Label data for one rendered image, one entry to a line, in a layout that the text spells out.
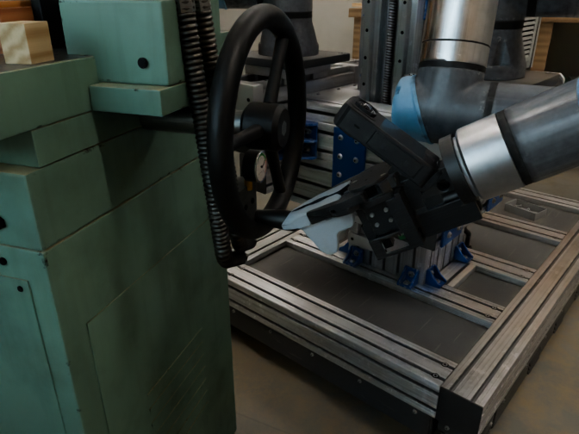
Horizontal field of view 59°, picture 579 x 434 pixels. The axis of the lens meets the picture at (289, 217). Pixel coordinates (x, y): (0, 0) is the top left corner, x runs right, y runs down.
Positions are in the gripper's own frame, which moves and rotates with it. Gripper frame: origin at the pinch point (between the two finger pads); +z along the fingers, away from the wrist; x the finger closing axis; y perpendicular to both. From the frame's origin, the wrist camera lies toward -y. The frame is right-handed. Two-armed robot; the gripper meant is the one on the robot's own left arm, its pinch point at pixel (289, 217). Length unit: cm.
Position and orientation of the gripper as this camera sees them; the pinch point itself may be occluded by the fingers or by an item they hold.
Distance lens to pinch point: 58.9
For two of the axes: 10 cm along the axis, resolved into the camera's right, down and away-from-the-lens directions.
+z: -8.2, 3.4, 4.6
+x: 3.2, -3.9, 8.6
